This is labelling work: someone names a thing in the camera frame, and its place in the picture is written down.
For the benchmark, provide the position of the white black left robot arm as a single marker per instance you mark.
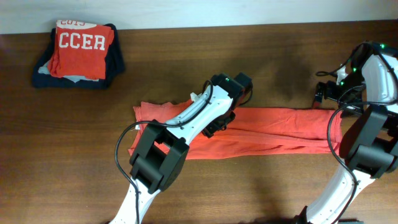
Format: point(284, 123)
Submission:
point(162, 149)

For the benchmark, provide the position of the folded navy blue shirt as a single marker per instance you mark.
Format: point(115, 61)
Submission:
point(114, 66)

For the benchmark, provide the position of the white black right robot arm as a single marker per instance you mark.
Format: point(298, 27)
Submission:
point(366, 152)

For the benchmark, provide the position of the folded light blue shirt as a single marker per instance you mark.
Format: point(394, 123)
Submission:
point(74, 78)

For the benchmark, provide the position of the folded red soccer shirt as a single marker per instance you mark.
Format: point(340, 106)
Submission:
point(80, 49)

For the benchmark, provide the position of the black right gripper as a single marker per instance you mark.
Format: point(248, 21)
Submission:
point(329, 87)

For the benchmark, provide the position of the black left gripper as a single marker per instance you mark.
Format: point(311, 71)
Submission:
point(212, 129)

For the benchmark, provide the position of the red McKinney Boyd t-shirt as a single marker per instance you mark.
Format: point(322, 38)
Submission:
point(258, 131)

